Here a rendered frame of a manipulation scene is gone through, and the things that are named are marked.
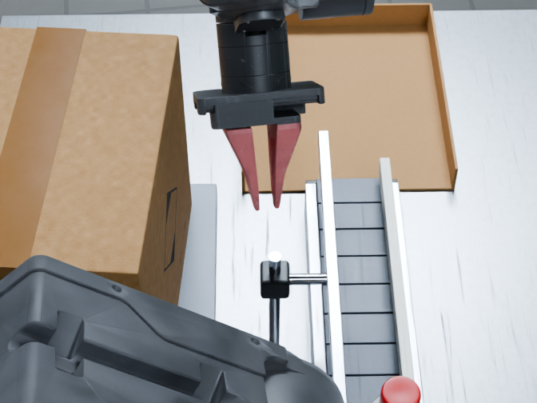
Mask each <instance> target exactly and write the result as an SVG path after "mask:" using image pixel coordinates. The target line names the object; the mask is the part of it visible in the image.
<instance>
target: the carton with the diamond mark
mask: <svg viewBox="0 0 537 403"><path fill-rule="evenodd" d="M191 208H192V196H191V186H190V176H189V156H188V146H187V136H186V126H185V107H184V96H183V86H182V76H181V56H180V47H179V38H178V36H177V35H170V34H135V33H117V32H99V31H86V29H74V28H56V27H38V26H37V29H28V28H9V27H0V281H1V280H2V279H3V278H4V277H5V276H7V275H8V274H9V273H11V272H12V271H13V270H15V269H16V268H17V267H19V266H20V265H21V264H22V263H23V262H24V261H26V260H27V259H29V258H30V257H33V256H35V255H46V256H49V257H52V258H55V259H57V260H59V261H63V262H65V263H67V264H70V265H73V266H76V267H78V268H80V269H83V270H86V271H88V272H91V273H94V274H97V275H98V276H101V277H104V278H107V279H110V280H111V281H115V282H117V283H120V284H122V285H125V286H128V287H130V288H132V289H135V290H138V291H141V292H143V293H147V294H148V295H151V296H153V297H157V298H159V299H161V300H163V301H167V302H169V303H172V304H174V305H178V300H179V294H180V288H181V278H182V271H183V265H184V260H185V249H186V243H187V237H188V231H189V220H190V214H191Z"/></svg>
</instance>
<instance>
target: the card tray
mask: <svg viewBox="0 0 537 403"><path fill-rule="evenodd" d="M285 21H287V31H288V51H289V61H290V72H291V78H292V79H291V82H301V81H314V82H316V83H318V84H320V85H322V86H323V87H324V99H325V103H324V104H319V103H317V102H315V103H307V104H305V110H306V113H305V114H300V118H301V132H300V136H299V137H298V140H297V143H296V146H295V149H294V151H293V153H292V156H291V159H290V162H289V164H288V168H287V170H286V172H285V176H284V184H283V189H282V193H289V192H305V182H306V181H312V180H316V179H320V164H319V151H318V131H323V130H327V131H328V132H329V145H330V157H331V168H332V178H380V177H379V162H380V158H390V164H391V172H392V179H397V181H398V183H399V189H400V191H411V190H455V183H456V179H457V173H458V169H459V168H458V163H457V157H456V152H455V143H454V138H453V133H452V127H451V119H450V113H449V108H448V99H447V93H446V88H445V83H444V74H443V68H442V63H441V58H440V48H439V43H438V38H437V33H436V24H435V19H434V14H433V9H432V3H377V4H374V9H373V12H372V14H367V15H358V16H348V17H339V18H322V19H312V20H303V21H301V20H300V19H299V16H298V13H297V12H296V13H295V14H290V15H288V16H286V17H285ZM250 127H251V128H252V129H253V142H254V150H255V158H256V165H257V180H258V187H259V193H271V192H272V189H271V179H270V167H269V144H268V131H267V125H265V126H250Z"/></svg>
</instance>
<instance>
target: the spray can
mask: <svg viewBox="0 0 537 403"><path fill-rule="evenodd" d="M420 399H421V391H420V387H419V386H418V385H417V384H416V382H414V381H413V380H412V379H411V378H409V377H404V376H396V377H391V378H389V379H387V380H386V381H385V383H384V384H383V386H382V388H381V393H380V396H379V397H377V398H376V399H375V400H374V401H373V402H372V403H420Z"/></svg>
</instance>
